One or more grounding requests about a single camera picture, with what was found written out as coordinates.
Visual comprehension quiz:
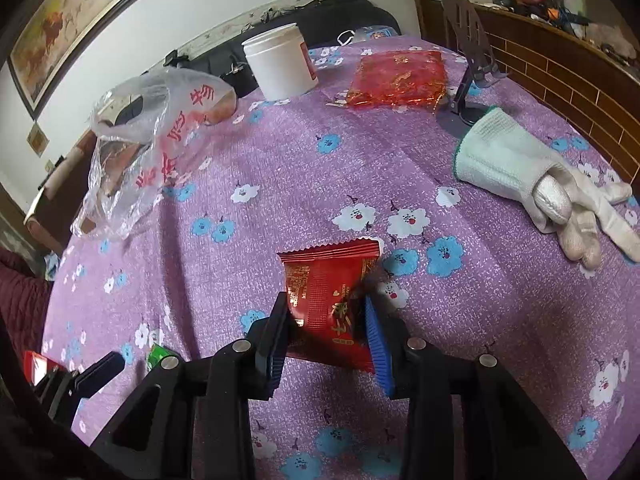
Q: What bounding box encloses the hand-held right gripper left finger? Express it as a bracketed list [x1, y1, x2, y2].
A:
[92, 292, 291, 480]

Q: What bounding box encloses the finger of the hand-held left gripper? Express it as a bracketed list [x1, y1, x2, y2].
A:
[74, 351, 126, 401]
[32, 366, 81, 428]

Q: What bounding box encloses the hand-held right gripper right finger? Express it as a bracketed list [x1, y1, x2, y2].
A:
[364, 295, 586, 480]

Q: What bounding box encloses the red cardboard box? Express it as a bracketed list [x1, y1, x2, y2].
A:
[22, 350, 68, 386]

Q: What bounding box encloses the dark red snack packet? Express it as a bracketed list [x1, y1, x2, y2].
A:
[277, 239, 383, 373]

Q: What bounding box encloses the green candy wrapper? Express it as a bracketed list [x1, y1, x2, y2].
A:
[146, 342, 168, 371]

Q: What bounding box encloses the maroon quilted cushion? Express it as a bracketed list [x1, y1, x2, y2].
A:
[0, 247, 53, 361]

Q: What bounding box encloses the purple floral tablecloth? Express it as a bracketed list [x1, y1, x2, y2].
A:
[42, 35, 640, 480]

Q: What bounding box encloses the brown sofa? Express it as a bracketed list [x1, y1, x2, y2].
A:
[22, 130, 101, 256]

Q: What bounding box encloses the white knit glove green cuff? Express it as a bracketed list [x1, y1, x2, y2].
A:
[452, 106, 640, 271]

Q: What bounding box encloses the grey-tipped work glove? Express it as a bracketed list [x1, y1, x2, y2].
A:
[532, 172, 603, 268]

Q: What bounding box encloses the clear plastic bag red print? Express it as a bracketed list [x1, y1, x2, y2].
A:
[71, 67, 238, 242]

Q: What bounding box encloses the red sheer gift pouch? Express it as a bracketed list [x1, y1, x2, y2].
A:
[345, 50, 447, 111]

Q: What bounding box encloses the white plastic jar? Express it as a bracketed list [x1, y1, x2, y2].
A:
[242, 23, 320, 102]

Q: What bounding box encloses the blue packet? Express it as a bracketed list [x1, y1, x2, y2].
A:
[357, 25, 401, 41]

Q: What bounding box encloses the brick-pattern wooden counter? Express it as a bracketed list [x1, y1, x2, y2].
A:
[430, 0, 640, 186]

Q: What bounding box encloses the black phone stand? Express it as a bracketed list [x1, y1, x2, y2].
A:
[440, 0, 511, 136]

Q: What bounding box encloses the black bag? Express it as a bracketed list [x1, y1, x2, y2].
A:
[165, 0, 403, 98]

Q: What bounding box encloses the framed landscape painting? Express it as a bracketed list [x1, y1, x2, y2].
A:
[7, 0, 201, 120]

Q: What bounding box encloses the small square wall plaque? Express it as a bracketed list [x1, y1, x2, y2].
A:
[26, 122, 49, 158]

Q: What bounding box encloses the clutter of tools and cables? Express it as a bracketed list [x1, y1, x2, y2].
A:
[490, 0, 640, 66]

